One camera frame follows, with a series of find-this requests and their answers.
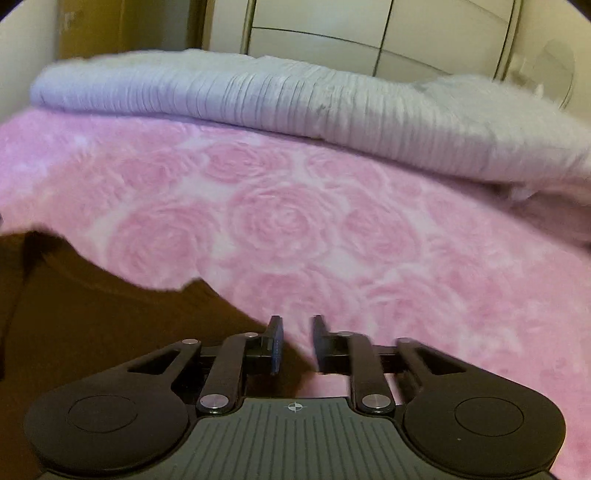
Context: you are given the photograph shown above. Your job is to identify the white wardrobe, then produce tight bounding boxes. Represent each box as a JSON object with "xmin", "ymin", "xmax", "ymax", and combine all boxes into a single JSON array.
[{"xmin": 205, "ymin": 0, "xmax": 525, "ymax": 84}]

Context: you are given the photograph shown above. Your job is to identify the brown knitted sweater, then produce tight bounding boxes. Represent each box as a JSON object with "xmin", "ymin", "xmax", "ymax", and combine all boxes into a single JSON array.
[{"xmin": 0, "ymin": 226, "xmax": 317, "ymax": 480}]

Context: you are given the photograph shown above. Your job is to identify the pale lavender ribbed quilt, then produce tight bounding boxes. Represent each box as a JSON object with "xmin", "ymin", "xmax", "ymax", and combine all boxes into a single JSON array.
[{"xmin": 28, "ymin": 48, "xmax": 591, "ymax": 195}]

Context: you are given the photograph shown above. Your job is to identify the pink rose-print blanket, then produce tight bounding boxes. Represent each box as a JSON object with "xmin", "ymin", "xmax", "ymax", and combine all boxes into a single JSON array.
[{"xmin": 0, "ymin": 108, "xmax": 591, "ymax": 480}]

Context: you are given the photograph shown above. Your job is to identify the brown wooden door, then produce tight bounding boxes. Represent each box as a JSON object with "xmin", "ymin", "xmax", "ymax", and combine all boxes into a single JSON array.
[{"xmin": 59, "ymin": 0, "xmax": 208, "ymax": 61}]

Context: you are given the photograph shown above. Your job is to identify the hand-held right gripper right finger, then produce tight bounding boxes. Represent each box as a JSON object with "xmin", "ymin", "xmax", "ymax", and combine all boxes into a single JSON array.
[{"xmin": 312, "ymin": 315, "xmax": 468, "ymax": 415}]

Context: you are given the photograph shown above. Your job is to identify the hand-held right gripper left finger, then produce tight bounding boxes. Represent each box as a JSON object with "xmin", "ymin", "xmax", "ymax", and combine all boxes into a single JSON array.
[{"xmin": 124, "ymin": 315, "xmax": 286, "ymax": 415}]

